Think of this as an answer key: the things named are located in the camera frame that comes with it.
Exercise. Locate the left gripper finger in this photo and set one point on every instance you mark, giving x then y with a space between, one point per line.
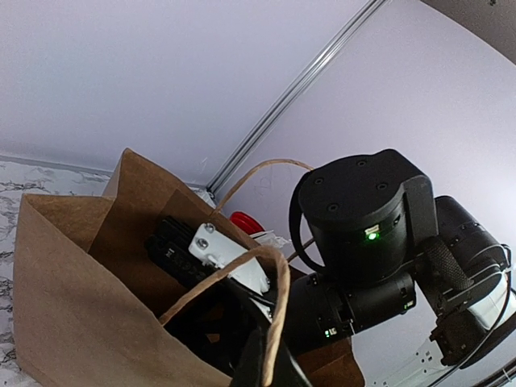
258 362

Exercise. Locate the brown paper bag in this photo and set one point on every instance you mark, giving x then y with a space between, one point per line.
87 299

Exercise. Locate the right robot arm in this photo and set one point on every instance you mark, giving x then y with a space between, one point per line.
373 234

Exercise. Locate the red cup with sugar packets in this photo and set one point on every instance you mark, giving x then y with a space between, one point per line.
246 223

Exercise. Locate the right aluminium frame post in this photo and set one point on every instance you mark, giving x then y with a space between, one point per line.
303 81

